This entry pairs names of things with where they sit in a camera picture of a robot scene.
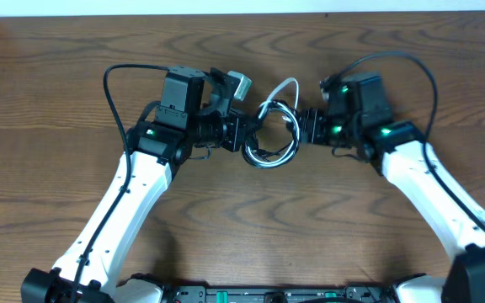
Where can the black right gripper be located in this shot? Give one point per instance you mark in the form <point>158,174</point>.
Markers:
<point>308,126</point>

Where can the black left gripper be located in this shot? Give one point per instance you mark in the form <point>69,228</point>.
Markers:
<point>234,132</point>

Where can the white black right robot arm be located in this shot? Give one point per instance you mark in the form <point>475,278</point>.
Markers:
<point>358,116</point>

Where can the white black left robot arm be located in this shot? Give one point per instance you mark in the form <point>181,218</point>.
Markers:
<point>194,111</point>

